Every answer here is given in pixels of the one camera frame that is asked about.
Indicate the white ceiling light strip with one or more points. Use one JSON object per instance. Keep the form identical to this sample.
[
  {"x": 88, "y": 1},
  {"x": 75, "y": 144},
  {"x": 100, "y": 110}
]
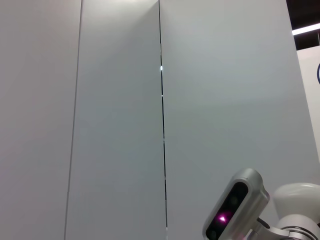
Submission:
[{"x": 306, "y": 30}]

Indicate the silver head depth camera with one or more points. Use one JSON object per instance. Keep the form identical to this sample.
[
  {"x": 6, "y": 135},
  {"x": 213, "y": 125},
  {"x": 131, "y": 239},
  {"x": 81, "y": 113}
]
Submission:
[{"x": 230, "y": 207}]

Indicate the white robot head shell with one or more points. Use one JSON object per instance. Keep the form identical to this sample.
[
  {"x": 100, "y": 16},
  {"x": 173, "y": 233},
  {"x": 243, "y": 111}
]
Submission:
[{"x": 295, "y": 202}]

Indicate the white signboard with blue logo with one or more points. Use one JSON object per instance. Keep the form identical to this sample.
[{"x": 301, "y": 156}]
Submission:
[{"x": 311, "y": 112}]

